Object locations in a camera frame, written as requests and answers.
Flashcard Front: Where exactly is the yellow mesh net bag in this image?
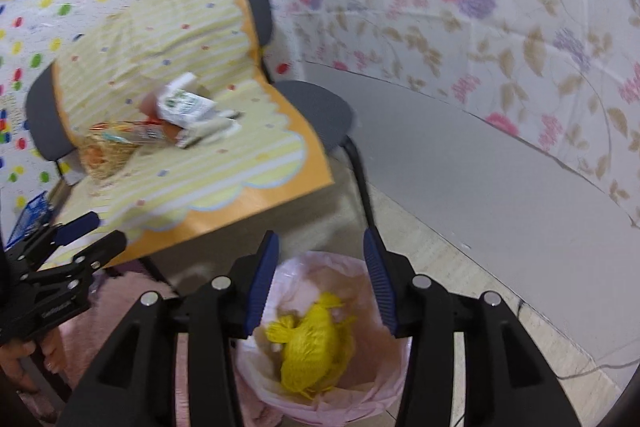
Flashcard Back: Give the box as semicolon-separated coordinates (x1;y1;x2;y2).
266;291;356;400

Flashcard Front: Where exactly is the white paper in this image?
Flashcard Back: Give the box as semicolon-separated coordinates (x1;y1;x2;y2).
176;109;243;148

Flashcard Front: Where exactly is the woven bamboo basket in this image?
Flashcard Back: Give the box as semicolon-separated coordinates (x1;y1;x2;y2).
79;121;140;181

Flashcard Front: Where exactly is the white milk carton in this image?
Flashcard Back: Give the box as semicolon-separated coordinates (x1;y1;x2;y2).
156;72;216;129

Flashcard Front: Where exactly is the colourful snack pouch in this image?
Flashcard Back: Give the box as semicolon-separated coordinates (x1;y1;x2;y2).
89;120;174;146

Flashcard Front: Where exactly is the pink lined trash bin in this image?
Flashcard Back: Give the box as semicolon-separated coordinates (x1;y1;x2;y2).
234;251;411;426

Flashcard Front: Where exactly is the person left hand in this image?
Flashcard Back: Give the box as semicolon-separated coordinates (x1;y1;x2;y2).
0;328;64;393

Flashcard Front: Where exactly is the blue plastic basket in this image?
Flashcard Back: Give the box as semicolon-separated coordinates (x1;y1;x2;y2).
6;192;52;248

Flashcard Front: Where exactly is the grey office chair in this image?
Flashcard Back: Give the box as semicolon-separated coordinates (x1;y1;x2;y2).
25;0;375;227

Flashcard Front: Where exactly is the floral pattern wall sheet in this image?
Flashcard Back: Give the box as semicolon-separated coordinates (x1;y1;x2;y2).
277;0;639;220

